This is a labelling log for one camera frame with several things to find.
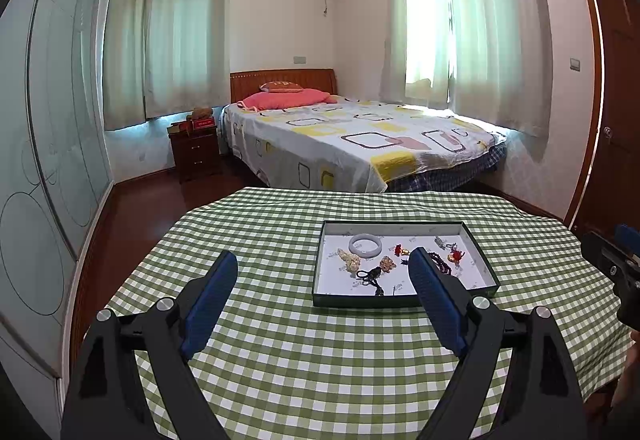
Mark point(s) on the frosted glass wardrobe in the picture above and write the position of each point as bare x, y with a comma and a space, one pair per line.
45, 144

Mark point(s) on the rose gold jewelry piece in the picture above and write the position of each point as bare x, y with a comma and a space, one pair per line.
386, 264

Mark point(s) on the brown teddy bear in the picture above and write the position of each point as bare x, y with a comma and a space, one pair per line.
199, 113

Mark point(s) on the dark wooden nightstand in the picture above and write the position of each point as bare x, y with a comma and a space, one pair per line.
196, 154

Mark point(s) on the wooden bed headboard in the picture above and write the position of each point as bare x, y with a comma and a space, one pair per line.
280, 75

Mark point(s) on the green checkered tablecloth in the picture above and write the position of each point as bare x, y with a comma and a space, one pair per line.
300, 370

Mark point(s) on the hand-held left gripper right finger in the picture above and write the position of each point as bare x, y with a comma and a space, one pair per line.
435, 300

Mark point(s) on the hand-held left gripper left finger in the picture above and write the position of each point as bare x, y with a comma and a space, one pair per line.
210, 305

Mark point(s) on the orange patterned cushion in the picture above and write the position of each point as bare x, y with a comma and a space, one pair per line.
280, 86

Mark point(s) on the green tray with white lining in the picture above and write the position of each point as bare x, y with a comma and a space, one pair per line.
335, 281

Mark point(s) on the brown wooden door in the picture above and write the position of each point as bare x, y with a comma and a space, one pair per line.
615, 94

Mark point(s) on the bed with patterned sheet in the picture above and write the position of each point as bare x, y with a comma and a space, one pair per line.
350, 139

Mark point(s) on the silver brooch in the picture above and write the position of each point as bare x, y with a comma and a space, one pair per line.
439, 241

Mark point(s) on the white sheer curtain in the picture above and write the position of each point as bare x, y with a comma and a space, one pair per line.
125, 29
190, 24
415, 9
500, 19

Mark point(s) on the red and gold pendant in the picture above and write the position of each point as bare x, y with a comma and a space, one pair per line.
455, 256

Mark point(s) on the wall light switch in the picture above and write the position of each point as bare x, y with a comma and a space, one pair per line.
575, 64

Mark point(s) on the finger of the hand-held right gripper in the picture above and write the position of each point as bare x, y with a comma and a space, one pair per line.
629, 240
600, 252

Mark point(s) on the blue plaid bed sheet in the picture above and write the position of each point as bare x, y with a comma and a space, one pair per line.
440, 177

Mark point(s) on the pink pillow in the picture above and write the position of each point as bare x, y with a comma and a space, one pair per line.
285, 98

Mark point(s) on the white jade bangle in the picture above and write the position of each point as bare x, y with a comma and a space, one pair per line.
351, 245

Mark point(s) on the red flower ornament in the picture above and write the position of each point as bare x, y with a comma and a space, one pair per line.
398, 250

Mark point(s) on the red box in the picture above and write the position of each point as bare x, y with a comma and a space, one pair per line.
202, 123

